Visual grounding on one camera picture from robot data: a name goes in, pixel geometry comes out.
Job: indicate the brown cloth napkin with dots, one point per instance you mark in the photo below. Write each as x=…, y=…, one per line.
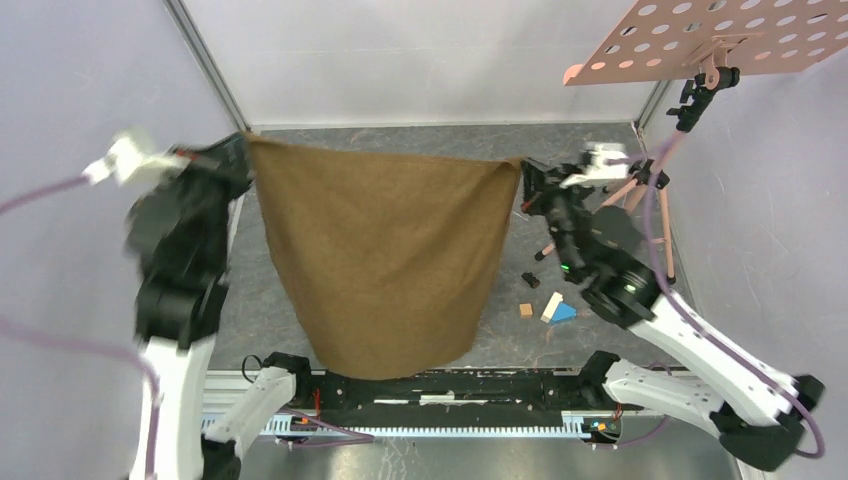
x=387, y=258

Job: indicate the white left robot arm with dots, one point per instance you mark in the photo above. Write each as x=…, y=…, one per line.
x=178, y=312

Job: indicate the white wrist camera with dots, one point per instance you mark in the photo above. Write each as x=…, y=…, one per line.
x=600, y=163
x=132, y=159

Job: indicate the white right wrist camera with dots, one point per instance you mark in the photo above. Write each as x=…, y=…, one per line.
x=600, y=163

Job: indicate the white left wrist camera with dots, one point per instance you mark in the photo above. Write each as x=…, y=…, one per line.
x=132, y=159

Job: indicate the blue wooden triangle block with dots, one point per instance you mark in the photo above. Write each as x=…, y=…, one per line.
x=562, y=312

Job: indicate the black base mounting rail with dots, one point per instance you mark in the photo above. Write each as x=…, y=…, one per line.
x=453, y=398

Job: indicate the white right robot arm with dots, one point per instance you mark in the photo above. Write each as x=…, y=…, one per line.
x=758, y=414

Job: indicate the cream wooden block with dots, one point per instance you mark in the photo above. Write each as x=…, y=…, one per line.
x=551, y=312

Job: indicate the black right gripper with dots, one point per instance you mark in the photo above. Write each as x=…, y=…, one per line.
x=542, y=181

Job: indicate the pink music stand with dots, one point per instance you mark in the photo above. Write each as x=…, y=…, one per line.
x=698, y=53

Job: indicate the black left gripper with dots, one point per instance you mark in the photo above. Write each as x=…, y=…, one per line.
x=230, y=156

